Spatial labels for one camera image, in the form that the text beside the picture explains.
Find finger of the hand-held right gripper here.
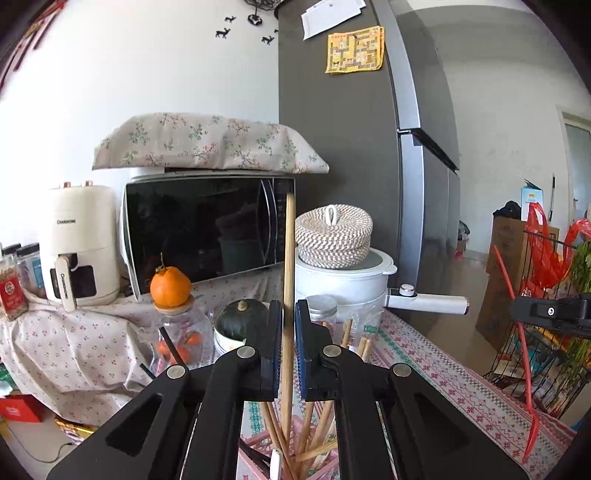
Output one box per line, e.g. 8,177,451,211
509,296,591,337

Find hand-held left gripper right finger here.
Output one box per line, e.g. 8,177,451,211
295,299,529,480

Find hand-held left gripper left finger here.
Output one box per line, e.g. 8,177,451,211
46,300,283,480

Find single wooden chopstick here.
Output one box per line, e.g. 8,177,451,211
281,193,297,450

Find bundle of wooden chopsticks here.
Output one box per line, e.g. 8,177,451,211
261,318,372,480

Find pink perforated utensil holder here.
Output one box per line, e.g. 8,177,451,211
238,401,340,480

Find red plastic spoon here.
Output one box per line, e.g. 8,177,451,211
493,244,542,463

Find clear jar of goji berries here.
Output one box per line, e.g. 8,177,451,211
305,294,339,330

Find dark green squash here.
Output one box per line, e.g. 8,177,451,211
215,299,271,340

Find red plastic bag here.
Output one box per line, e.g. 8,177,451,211
526,203,591,291

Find green leafy vegetable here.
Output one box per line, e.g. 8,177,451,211
568,242,591,407

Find clear jar of dried slices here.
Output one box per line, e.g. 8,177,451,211
339,307,384,365

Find cardboard box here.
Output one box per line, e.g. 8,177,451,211
475,216,559,354

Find glass jar with wooden lid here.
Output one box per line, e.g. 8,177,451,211
147,295,215,374

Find woven lidded basket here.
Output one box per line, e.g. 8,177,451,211
294,205,374,267

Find black bag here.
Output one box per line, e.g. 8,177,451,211
493,200,522,220

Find blue paper box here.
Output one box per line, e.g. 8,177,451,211
522,185,543,221

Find large orange with stem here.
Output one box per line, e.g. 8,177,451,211
150,253,192,308

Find black microwave oven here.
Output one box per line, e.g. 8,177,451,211
121,168,296,301

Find white door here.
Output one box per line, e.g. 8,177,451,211
556,106,591,217

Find grey refrigerator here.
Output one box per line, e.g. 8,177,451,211
277,0,462,333

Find white small-flower tablecloth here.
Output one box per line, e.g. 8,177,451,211
0,277,222,425

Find floral cover cloth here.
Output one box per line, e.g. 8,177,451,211
92,112,330,175

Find white air fryer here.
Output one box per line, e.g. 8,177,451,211
38,181,122,312

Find clear spice jar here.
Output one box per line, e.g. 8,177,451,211
16,242,47,301

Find red box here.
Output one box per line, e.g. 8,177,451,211
0,394,44,424

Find red label spice jar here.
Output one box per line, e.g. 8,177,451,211
0,244,29,321

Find yellow embroidered cloth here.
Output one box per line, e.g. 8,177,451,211
324,27,386,75

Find white papers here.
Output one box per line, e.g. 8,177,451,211
301,0,368,41

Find black wire rack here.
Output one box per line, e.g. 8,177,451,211
482,228,591,421

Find white pot with long handle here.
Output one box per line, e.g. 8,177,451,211
294,247,470,324

